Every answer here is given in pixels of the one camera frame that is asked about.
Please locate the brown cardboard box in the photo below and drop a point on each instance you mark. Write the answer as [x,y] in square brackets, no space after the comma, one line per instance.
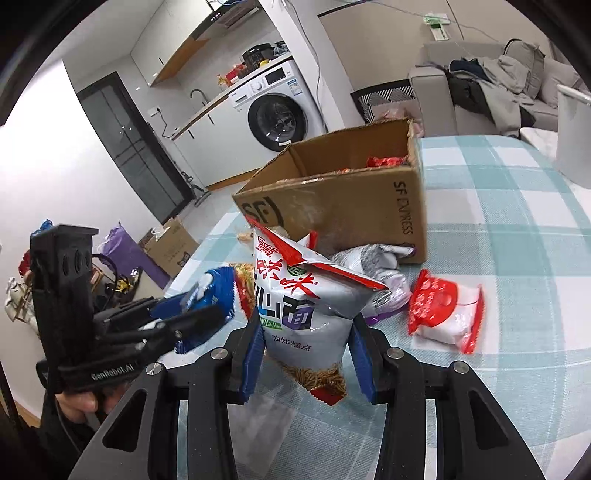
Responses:
[351,207]

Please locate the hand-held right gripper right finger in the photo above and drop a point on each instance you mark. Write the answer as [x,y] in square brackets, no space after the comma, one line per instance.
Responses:
[364,364]

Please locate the range hood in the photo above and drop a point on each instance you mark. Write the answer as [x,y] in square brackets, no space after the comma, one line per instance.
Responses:
[226,18]

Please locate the pink cloth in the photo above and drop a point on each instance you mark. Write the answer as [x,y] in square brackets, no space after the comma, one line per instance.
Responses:
[392,110]

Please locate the grey pillow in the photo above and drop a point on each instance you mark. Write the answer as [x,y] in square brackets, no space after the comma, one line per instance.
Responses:
[526,60]
[558,78]

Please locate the blue cookie packet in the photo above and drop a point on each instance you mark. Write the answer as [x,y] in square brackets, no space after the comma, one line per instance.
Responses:
[217,286]

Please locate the yellow bottle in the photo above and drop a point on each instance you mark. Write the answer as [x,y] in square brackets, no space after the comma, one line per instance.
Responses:
[222,81]

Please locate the floor mop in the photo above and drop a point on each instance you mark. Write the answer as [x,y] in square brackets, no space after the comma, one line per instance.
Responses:
[201,194]

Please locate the person's left hand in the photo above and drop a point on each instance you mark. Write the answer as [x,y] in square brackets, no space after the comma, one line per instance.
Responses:
[78,404]

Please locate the dark jacket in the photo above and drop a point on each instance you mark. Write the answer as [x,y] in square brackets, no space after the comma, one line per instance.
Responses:
[461,87]

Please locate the white trash bin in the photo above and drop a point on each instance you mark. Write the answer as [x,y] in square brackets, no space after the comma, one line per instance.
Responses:
[572,138]

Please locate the white base cabinet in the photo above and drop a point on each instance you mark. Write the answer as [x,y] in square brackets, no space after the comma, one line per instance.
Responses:
[217,138]

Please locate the black patterned chair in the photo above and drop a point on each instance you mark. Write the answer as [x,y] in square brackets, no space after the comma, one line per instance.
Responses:
[383,94]

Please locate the purple plastic bag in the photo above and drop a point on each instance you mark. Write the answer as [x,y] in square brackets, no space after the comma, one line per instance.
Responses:
[134,258]

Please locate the grey hooded jacket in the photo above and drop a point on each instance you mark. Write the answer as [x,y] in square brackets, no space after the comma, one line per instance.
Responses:
[498,78]

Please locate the kitchen faucet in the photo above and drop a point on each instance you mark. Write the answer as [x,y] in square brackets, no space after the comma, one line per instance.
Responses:
[202,97]

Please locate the black pressure cooker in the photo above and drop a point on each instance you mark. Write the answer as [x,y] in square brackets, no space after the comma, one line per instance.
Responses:
[256,55]

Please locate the teal checkered tablecloth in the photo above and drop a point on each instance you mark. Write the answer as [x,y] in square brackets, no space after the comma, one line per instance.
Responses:
[508,230]

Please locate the dark glass door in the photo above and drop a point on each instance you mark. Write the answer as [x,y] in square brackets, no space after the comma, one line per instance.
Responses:
[134,152]

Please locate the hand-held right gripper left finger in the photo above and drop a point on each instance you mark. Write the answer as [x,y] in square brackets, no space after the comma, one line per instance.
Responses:
[251,364]

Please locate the white upper cabinet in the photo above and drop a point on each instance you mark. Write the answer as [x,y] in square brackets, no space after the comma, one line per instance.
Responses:
[161,55]

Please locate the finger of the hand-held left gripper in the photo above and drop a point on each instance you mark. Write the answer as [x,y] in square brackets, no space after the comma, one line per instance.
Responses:
[198,323]
[166,307]

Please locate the grey sofa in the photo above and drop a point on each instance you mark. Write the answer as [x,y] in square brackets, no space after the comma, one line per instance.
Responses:
[429,92]

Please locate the wooden shoe rack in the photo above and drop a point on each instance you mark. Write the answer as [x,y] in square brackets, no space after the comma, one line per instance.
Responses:
[104,277]

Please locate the red and white snack packet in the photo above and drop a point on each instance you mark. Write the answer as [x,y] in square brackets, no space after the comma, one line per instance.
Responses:
[443,314]

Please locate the red box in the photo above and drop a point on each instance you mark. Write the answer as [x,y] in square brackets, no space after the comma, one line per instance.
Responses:
[240,71]

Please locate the printed cardboard floor box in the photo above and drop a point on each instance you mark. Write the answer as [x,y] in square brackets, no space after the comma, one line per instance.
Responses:
[173,251]

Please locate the white side table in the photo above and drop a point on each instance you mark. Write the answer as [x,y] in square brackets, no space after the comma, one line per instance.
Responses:
[535,138]

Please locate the white washing machine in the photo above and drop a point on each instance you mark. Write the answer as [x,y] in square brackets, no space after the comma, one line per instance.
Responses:
[277,120]

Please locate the purple snack bag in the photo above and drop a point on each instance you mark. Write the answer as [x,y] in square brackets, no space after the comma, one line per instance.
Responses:
[383,286]

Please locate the white wall socket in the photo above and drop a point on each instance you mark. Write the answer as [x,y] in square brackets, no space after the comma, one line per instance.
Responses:
[154,111]

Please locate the white snack bag red top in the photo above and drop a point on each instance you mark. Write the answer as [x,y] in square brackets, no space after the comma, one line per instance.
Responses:
[300,323]

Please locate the person's left forearm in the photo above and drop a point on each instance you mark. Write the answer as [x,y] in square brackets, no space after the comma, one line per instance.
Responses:
[60,438]

